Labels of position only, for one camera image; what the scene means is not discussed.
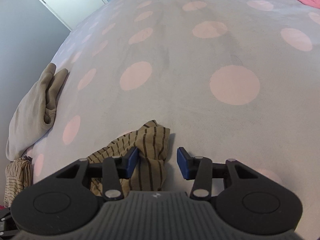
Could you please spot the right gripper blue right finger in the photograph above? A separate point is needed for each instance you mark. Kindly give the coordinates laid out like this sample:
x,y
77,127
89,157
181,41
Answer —
x,y
199,169

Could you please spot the grey pink polka-dot bedsheet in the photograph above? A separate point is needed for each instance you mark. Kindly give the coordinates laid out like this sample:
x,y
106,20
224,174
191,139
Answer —
x,y
230,79

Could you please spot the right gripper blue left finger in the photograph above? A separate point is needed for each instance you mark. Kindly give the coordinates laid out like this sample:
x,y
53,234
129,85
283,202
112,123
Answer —
x,y
116,168

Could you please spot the olive striped pants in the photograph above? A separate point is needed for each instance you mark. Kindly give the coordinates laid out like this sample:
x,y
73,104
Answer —
x,y
152,140

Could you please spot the folded beige sweater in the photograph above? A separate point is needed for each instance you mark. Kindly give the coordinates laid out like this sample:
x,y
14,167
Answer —
x,y
36,112

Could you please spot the folded olive striped garment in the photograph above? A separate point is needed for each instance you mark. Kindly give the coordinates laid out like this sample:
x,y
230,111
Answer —
x,y
18,176

